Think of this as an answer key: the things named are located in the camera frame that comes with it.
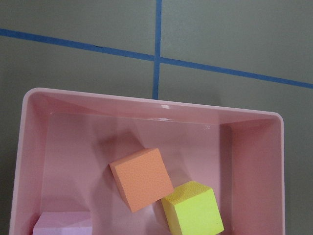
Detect orange foam block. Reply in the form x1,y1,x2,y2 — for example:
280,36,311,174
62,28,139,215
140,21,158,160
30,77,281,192
109,148,174,212

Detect pink foam block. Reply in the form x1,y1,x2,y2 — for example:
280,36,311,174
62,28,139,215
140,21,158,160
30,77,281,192
32,211,92,235

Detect yellow foam block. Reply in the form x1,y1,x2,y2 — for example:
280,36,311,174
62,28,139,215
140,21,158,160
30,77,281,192
161,181,224,235

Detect pink plastic bin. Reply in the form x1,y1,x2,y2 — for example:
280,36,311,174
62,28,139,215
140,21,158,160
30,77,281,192
9,88,286,235

